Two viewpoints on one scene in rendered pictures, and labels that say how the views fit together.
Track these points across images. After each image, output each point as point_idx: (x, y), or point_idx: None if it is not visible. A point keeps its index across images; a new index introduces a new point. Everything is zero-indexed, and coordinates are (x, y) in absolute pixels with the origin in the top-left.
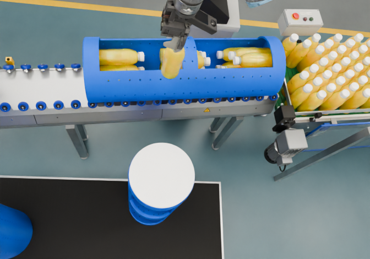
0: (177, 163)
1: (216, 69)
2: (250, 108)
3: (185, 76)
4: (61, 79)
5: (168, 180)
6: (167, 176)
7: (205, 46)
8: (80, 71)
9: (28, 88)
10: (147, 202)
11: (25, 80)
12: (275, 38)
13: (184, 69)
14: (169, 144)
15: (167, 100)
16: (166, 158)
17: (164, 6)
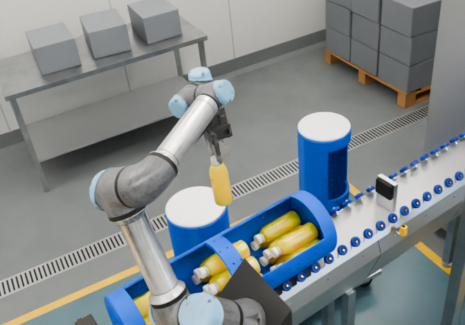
0: (186, 216)
1: (185, 252)
2: None
3: (214, 236)
4: (345, 241)
5: (187, 204)
6: (190, 205)
7: None
8: (337, 256)
9: (362, 220)
10: (196, 187)
11: (372, 225)
12: (130, 321)
13: (218, 235)
14: (202, 225)
15: None
16: (198, 214)
17: (228, 123)
